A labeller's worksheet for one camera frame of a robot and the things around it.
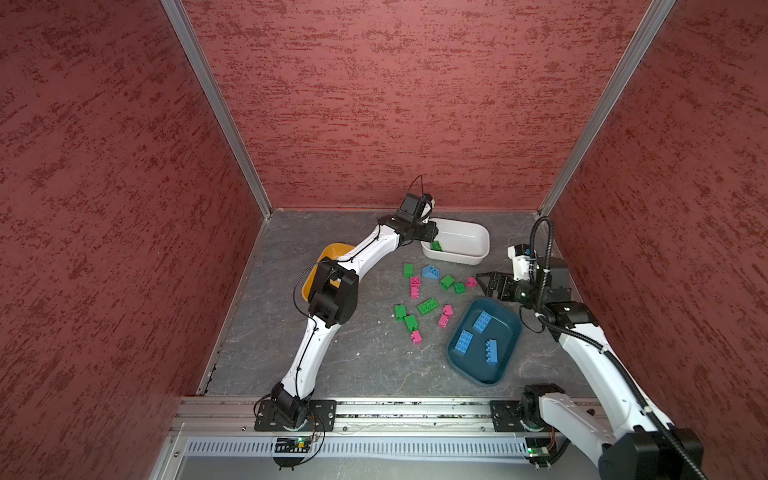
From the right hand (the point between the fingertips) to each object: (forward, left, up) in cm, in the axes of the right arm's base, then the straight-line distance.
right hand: (485, 283), depth 80 cm
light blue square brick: (+14, +12, -15) cm, 24 cm away
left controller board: (-35, +52, -20) cm, 66 cm away
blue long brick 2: (-5, -2, -16) cm, 16 cm away
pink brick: (+10, +18, -15) cm, 25 cm away
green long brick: (+25, +9, -14) cm, 30 cm away
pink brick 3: (-9, +19, -15) cm, 26 cm away
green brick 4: (-5, +20, -14) cm, 25 cm away
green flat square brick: (+8, +3, -16) cm, 18 cm away
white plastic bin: (+27, -1, -16) cm, 32 cm away
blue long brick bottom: (-14, -2, -15) cm, 20 cm away
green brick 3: (-1, +23, -15) cm, 28 cm away
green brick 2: (+9, +7, -15) cm, 19 cm away
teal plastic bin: (-6, -9, -17) cm, 20 cm away
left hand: (+22, +11, -4) cm, 25 cm away
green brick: (+15, +20, -15) cm, 29 cm away
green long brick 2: (+1, +15, -15) cm, 22 cm away
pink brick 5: (-4, +10, -15) cm, 19 cm away
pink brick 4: (0, +8, -15) cm, 17 cm away
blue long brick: (-11, +5, -16) cm, 19 cm away
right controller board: (-36, -8, -18) cm, 42 cm away
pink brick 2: (+6, +19, -14) cm, 24 cm away
